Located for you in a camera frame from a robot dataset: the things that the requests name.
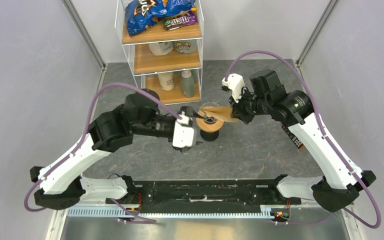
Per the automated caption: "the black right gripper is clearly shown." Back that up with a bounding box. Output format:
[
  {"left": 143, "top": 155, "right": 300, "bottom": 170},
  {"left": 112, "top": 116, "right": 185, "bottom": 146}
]
[{"left": 228, "top": 86, "right": 272, "bottom": 125}]

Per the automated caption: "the wooden ring dripper holder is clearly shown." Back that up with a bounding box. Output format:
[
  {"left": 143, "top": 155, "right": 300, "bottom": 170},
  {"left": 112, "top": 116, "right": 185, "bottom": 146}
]
[{"left": 195, "top": 115, "right": 225, "bottom": 133}]

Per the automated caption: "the single brown paper filter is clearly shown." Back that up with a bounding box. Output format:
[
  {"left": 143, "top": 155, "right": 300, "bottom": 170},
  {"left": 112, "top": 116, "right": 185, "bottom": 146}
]
[{"left": 208, "top": 106, "right": 239, "bottom": 123}]

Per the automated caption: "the clear glass dripper cone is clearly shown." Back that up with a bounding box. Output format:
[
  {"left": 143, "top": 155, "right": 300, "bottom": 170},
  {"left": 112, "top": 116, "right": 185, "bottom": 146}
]
[{"left": 199, "top": 102, "right": 220, "bottom": 125}]

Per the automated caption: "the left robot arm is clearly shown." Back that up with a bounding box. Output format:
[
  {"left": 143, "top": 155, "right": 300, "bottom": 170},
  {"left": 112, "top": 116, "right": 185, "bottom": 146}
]
[{"left": 30, "top": 88, "right": 199, "bottom": 210}]

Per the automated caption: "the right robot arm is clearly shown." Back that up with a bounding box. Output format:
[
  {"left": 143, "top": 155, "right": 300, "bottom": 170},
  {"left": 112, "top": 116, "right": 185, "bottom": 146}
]
[{"left": 221, "top": 69, "right": 376, "bottom": 213}]

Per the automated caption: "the orange coffee filter box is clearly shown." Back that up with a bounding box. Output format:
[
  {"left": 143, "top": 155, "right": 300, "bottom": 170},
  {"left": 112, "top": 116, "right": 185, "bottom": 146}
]
[{"left": 282, "top": 125, "right": 305, "bottom": 150}]

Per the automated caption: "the green spray bottle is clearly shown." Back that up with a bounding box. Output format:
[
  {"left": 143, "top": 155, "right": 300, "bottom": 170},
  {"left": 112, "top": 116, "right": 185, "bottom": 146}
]
[{"left": 180, "top": 70, "right": 195, "bottom": 98}]

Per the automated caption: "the white patterned cup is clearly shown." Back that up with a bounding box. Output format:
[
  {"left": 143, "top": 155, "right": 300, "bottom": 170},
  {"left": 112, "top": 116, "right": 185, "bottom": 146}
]
[{"left": 157, "top": 71, "right": 175, "bottom": 91}]

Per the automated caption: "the white cartoon mug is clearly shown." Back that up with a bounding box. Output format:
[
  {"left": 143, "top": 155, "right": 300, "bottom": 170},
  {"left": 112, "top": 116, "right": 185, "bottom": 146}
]
[{"left": 173, "top": 39, "right": 198, "bottom": 54}]

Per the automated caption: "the purple candy bag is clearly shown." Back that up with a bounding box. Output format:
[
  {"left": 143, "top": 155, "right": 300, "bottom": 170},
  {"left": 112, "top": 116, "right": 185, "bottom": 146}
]
[{"left": 163, "top": 10, "right": 199, "bottom": 31}]

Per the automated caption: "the blue chips bag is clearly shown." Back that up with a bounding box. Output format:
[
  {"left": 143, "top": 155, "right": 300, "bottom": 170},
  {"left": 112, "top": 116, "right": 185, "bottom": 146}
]
[{"left": 124, "top": 0, "right": 195, "bottom": 37}]

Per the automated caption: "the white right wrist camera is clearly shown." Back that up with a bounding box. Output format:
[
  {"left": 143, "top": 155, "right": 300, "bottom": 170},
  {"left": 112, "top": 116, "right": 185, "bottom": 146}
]
[{"left": 221, "top": 73, "right": 245, "bottom": 103}]

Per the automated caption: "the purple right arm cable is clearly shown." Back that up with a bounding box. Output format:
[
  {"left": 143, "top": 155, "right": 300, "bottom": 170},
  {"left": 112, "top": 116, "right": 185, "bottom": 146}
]
[{"left": 224, "top": 50, "right": 382, "bottom": 229}]

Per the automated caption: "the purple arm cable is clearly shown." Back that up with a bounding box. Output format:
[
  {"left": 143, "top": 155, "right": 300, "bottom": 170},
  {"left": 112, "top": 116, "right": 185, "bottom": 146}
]
[
  {"left": 224, "top": 50, "right": 382, "bottom": 229},
  {"left": 23, "top": 82, "right": 185, "bottom": 224}
]

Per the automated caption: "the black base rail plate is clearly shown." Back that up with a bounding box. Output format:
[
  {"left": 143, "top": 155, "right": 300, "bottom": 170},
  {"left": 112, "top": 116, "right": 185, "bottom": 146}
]
[{"left": 118, "top": 176, "right": 302, "bottom": 214}]

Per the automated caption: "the white wire wooden shelf rack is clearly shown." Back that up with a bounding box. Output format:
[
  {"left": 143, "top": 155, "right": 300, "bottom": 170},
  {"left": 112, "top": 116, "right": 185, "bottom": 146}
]
[{"left": 114, "top": 0, "right": 204, "bottom": 104}]

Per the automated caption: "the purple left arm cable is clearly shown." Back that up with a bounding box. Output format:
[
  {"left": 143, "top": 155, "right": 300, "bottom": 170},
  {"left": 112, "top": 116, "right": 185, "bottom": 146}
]
[{"left": 23, "top": 82, "right": 185, "bottom": 224}]

